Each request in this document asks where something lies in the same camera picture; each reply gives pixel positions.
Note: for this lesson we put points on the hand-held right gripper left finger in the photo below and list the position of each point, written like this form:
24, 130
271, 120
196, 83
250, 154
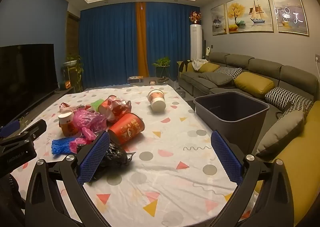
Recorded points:
93, 157

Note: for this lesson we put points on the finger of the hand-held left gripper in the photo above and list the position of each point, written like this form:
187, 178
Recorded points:
33, 129
10, 127

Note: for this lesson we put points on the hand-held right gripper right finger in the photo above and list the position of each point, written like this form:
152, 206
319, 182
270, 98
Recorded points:
226, 159

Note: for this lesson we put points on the black plastic bag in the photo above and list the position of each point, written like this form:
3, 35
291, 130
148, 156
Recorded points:
115, 154

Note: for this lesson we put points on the orange white paper cup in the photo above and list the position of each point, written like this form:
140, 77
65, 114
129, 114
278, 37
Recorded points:
157, 102
66, 124

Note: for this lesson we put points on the pink plastic bag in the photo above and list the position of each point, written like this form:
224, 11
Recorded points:
87, 119

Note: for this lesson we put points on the red white snack wrapper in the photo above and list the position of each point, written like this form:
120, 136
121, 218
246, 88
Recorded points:
64, 106

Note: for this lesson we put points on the red packet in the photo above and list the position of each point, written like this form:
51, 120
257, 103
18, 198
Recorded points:
126, 129

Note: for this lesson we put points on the grey plastic bin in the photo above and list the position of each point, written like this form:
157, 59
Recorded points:
225, 114

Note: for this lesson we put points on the green cup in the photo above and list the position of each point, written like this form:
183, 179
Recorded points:
96, 105

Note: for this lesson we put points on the crushed red paper cup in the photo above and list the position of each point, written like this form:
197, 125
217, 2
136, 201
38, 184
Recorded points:
115, 108

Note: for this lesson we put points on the dark television stand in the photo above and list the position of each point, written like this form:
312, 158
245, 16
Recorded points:
63, 91

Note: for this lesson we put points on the black flat television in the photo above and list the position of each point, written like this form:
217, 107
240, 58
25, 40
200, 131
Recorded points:
22, 79

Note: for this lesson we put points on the small orange glowing device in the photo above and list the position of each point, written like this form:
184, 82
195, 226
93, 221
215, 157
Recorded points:
66, 84

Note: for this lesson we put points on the large grey cushion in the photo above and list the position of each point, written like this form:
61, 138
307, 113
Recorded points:
282, 132

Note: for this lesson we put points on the tall metal plant stand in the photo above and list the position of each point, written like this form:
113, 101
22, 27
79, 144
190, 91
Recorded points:
73, 79

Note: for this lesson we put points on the patterned white tablecloth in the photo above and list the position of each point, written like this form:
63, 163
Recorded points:
162, 167

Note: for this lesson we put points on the yellow sofa section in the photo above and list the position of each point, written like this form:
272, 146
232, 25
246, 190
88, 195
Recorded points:
300, 167

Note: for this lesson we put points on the trailing potted plant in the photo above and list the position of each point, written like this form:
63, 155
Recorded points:
73, 60

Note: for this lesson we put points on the dark small bag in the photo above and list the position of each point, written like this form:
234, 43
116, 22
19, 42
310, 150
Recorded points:
287, 107

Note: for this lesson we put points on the large yellow cushion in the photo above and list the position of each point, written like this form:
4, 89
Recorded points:
253, 83

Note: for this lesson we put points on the flat grey cushion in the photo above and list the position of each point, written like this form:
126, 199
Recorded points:
217, 78

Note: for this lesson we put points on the black white patterned cushion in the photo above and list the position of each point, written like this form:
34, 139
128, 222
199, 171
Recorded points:
300, 108
232, 72
282, 97

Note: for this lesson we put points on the flat printed box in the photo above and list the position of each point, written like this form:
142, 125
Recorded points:
135, 79

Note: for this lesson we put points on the small yellow cushion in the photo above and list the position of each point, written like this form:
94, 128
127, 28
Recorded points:
210, 67

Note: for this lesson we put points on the white cloth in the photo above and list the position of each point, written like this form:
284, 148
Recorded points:
200, 63

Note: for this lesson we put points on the grey sectional sofa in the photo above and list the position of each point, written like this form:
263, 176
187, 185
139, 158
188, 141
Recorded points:
265, 67

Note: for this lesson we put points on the brown wooden panel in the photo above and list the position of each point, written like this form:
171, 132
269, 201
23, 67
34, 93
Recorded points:
73, 37

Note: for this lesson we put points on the white handheld vacuum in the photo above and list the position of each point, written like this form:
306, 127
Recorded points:
207, 50

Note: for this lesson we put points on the blue curtain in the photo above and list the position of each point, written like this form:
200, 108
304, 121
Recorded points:
107, 47
170, 37

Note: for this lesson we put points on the leafy green potted plant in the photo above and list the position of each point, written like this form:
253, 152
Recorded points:
162, 62

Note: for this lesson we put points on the white standing air conditioner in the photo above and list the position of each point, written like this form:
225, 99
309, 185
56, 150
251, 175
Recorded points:
196, 42

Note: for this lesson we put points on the orange curtain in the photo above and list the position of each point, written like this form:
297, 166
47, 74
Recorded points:
142, 42

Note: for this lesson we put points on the small framed landscape painting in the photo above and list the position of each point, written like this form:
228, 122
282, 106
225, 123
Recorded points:
219, 20

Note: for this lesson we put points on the red gold flower decoration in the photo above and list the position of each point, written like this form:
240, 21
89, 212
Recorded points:
195, 17

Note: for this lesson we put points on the large framed sailboat painting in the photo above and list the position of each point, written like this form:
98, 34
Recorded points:
250, 13

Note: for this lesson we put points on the framed grey abstract painting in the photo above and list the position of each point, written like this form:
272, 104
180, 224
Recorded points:
288, 12

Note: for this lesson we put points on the wall socket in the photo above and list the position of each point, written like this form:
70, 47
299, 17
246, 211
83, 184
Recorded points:
317, 58

